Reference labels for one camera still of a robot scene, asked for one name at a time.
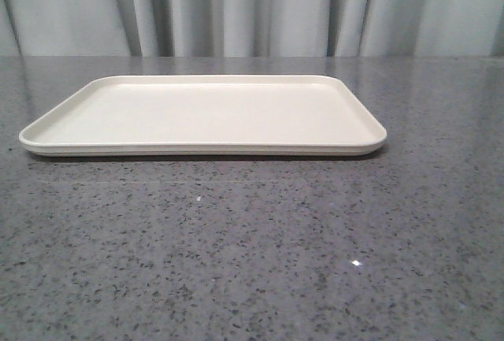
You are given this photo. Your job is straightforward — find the grey curtain left panel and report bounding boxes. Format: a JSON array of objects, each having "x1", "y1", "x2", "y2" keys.
[{"x1": 1, "y1": 0, "x2": 369, "y2": 57}]

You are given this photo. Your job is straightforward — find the cream rectangular plastic tray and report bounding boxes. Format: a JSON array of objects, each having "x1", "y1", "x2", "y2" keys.
[{"x1": 19, "y1": 75, "x2": 387, "y2": 157}]

